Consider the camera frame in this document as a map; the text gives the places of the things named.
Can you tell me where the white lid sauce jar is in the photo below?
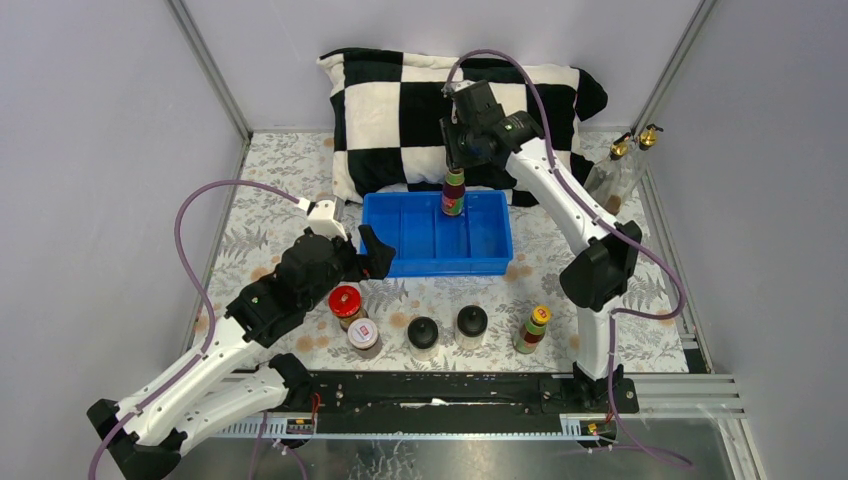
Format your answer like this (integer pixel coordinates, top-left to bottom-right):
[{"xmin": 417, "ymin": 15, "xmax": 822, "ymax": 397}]
[{"xmin": 347, "ymin": 318, "xmax": 382, "ymax": 359}]

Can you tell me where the gold oil bottle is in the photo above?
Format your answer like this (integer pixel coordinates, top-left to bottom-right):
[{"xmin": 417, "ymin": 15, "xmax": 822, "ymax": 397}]
[
  {"xmin": 584, "ymin": 132, "xmax": 632, "ymax": 215},
  {"xmin": 610, "ymin": 124, "xmax": 664, "ymax": 202}
]

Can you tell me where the gold top oil bottle right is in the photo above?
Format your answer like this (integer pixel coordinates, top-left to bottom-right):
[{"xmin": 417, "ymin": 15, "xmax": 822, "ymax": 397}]
[{"xmin": 610, "ymin": 124, "xmax": 664, "ymax": 202}]

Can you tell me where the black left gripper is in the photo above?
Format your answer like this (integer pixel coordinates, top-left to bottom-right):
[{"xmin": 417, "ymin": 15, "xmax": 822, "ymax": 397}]
[{"xmin": 302, "ymin": 226, "xmax": 396, "ymax": 314}]

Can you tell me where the black cap shaker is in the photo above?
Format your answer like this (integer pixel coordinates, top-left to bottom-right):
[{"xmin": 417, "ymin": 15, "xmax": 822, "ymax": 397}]
[
  {"xmin": 406, "ymin": 316, "xmax": 440, "ymax": 362},
  {"xmin": 454, "ymin": 305, "xmax": 488, "ymax": 350}
]

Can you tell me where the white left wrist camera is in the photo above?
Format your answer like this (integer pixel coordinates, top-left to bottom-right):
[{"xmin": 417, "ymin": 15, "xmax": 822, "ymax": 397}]
[{"xmin": 298, "ymin": 195, "xmax": 348, "ymax": 240}]

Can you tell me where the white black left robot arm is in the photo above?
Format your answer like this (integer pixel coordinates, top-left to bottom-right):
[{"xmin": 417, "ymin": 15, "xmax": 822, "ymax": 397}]
[{"xmin": 86, "ymin": 225, "xmax": 396, "ymax": 479}]

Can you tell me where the blue plastic divided bin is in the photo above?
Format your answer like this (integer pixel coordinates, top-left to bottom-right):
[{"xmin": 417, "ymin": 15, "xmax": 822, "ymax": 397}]
[{"xmin": 362, "ymin": 190, "xmax": 514, "ymax": 277}]

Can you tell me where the red lid sauce jar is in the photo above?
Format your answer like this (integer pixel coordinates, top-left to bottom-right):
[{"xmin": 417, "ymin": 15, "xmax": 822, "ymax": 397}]
[{"xmin": 327, "ymin": 285, "xmax": 369, "ymax": 331}]

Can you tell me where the floral pattern table mat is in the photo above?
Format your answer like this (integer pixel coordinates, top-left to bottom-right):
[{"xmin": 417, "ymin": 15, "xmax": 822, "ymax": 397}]
[{"xmin": 185, "ymin": 130, "xmax": 690, "ymax": 374}]

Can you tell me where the gold top oil bottle left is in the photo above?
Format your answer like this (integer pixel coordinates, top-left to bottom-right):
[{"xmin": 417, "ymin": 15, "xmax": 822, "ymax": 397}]
[{"xmin": 584, "ymin": 132, "xmax": 632, "ymax": 215}]

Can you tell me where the black cap shaker left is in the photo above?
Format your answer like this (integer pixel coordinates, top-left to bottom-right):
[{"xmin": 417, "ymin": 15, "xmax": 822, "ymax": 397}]
[{"xmin": 406, "ymin": 316, "xmax": 440, "ymax": 362}]

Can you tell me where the black cap shaker right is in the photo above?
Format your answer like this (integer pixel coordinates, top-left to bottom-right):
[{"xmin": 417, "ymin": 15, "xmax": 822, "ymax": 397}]
[{"xmin": 454, "ymin": 305, "xmax": 488, "ymax": 350}]

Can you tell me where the black white checkered pillow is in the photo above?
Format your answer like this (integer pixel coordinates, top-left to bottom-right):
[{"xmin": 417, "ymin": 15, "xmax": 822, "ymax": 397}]
[{"xmin": 317, "ymin": 47, "xmax": 608, "ymax": 203}]

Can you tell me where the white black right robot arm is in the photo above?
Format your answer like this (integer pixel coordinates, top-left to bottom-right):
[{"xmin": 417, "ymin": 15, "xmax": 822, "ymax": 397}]
[{"xmin": 440, "ymin": 80, "xmax": 642, "ymax": 413}]

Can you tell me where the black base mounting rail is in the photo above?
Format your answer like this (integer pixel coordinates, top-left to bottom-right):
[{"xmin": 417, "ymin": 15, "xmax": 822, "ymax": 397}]
[{"xmin": 274, "ymin": 368, "xmax": 640, "ymax": 435}]

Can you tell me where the yellow cap sauce bottle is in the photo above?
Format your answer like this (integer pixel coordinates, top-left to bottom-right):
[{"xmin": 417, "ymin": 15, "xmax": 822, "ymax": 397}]
[
  {"xmin": 512, "ymin": 305, "xmax": 552, "ymax": 354},
  {"xmin": 441, "ymin": 168, "xmax": 466, "ymax": 217}
]

